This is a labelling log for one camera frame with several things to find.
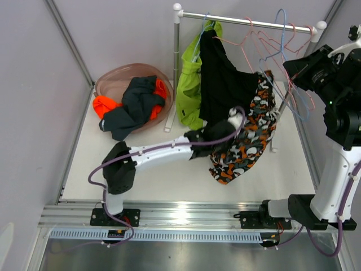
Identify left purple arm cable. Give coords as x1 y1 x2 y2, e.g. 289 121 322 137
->
87 106 246 246

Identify aluminium extrusion rail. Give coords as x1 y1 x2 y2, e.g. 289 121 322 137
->
38 202 260 230

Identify lime green shorts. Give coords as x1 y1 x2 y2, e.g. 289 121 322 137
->
175 20 223 128

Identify light blue hanger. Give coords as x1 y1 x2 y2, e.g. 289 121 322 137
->
191 12 215 63

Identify grey slotted cable duct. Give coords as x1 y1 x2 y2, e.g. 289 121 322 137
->
50 228 263 243

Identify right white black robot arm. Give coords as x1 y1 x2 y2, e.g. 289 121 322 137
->
257 43 360 231

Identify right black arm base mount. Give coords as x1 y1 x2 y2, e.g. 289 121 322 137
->
233 200 292 230

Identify pink hanger with navy shorts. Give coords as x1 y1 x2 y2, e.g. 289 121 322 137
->
251 23 296 94

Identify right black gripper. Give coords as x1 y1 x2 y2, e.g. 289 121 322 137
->
284 45 347 107

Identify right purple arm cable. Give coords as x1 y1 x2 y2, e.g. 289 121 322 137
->
278 160 361 257

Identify translucent pink plastic basket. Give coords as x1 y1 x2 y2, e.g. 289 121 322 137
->
94 63 174 134

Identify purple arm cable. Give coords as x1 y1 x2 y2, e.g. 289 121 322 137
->
87 106 246 246
278 160 361 257

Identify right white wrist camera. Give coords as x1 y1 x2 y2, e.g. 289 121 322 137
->
327 25 360 67

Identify orange shorts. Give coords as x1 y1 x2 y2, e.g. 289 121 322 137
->
93 79 168 120

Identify dark navy shorts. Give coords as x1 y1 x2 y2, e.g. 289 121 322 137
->
99 75 166 141

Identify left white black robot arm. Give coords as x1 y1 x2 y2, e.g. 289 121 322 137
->
102 117 243 226

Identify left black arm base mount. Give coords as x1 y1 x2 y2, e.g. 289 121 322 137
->
90 208 141 228

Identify camouflage patterned shorts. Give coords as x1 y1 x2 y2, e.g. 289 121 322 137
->
209 70 280 185

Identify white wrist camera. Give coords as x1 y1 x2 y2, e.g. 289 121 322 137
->
327 25 360 67
227 106 246 134

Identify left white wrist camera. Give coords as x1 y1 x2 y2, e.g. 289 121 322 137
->
227 106 246 134

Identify white metal clothes rack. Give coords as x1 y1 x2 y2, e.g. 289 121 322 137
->
163 2 328 154

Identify black shorts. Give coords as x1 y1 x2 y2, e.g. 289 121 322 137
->
199 30 258 125

